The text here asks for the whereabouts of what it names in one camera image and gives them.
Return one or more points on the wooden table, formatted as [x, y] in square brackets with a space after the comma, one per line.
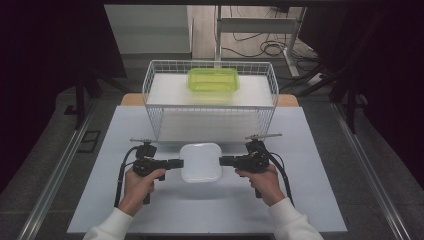
[131, 99]

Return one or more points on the dark curtain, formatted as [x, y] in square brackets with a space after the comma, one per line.
[33, 66]
[393, 66]

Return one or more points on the black metal stand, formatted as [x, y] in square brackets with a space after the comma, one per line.
[350, 100]
[80, 100]

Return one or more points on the grey metal desk frame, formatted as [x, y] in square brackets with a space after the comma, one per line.
[253, 25]

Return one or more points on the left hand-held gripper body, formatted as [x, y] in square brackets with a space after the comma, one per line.
[146, 165]

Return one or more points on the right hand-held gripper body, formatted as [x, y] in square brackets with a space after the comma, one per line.
[255, 161]

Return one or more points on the green translucent plastic container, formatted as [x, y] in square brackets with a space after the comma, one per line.
[213, 81]

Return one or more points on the aluminium floor rail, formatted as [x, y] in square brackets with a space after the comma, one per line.
[56, 180]
[373, 180]

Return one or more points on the person's left hand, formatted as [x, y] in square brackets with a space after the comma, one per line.
[138, 191]

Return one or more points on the white plastic container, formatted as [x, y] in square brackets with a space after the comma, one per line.
[201, 163]

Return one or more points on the white cabinet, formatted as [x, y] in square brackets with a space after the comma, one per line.
[150, 30]

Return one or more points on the person's right hand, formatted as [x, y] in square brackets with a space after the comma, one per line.
[265, 186]

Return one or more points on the black floor bracket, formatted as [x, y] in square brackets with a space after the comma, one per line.
[90, 141]

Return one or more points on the white power strip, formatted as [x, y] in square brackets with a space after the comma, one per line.
[315, 79]

